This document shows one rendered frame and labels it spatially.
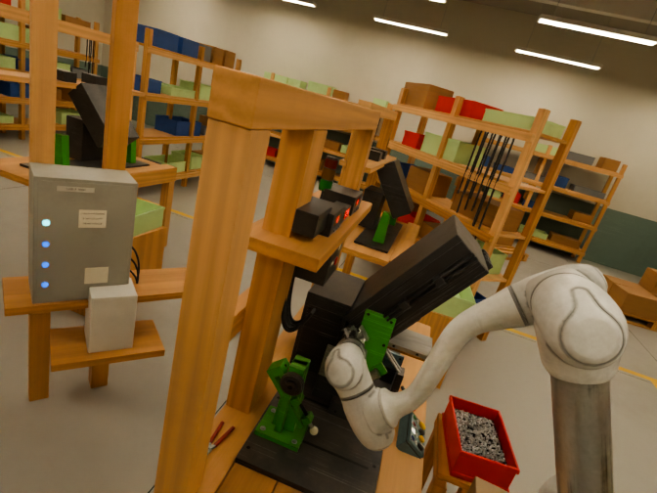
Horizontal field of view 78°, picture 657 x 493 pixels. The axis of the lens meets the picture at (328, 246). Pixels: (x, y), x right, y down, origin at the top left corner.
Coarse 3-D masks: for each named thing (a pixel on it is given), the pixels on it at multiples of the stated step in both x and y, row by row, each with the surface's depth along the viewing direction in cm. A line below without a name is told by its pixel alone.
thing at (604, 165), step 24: (504, 168) 896; (600, 168) 842; (624, 168) 830; (480, 192) 939; (528, 192) 930; (576, 192) 866; (600, 192) 885; (552, 216) 886; (576, 216) 884; (600, 216) 864; (552, 240) 910; (576, 240) 909
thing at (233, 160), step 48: (240, 144) 74; (288, 144) 111; (240, 192) 76; (288, 192) 115; (192, 240) 82; (240, 240) 83; (192, 288) 85; (288, 288) 137; (192, 336) 88; (240, 336) 132; (192, 384) 92; (240, 384) 138; (192, 432) 96; (192, 480) 103
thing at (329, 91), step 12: (264, 72) 994; (288, 84) 982; (300, 84) 977; (312, 84) 966; (324, 84) 960; (336, 96) 961; (348, 96) 986; (384, 120) 938; (276, 132) 1040; (348, 132) 963; (336, 144) 989; (372, 144) 955; (276, 156) 1046; (336, 180) 1001
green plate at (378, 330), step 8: (368, 312) 148; (376, 312) 148; (368, 320) 148; (376, 320) 148; (384, 320) 147; (392, 320) 147; (368, 328) 149; (376, 328) 148; (384, 328) 147; (392, 328) 147; (376, 336) 148; (384, 336) 147; (368, 344) 149; (376, 344) 148; (384, 344) 147; (368, 352) 149; (376, 352) 148; (384, 352) 148; (368, 360) 149; (376, 360) 148
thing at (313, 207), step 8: (304, 208) 117; (312, 208) 120; (320, 208) 122; (328, 208) 125; (296, 216) 116; (304, 216) 115; (312, 216) 114; (320, 216) 116; (296, 224) 116; (304, 224) 116; (312, 224) 115; (320, 224) 119; (296, 232) 117; (304, 232) 116; (312, 232) 116; (320, 232) 122
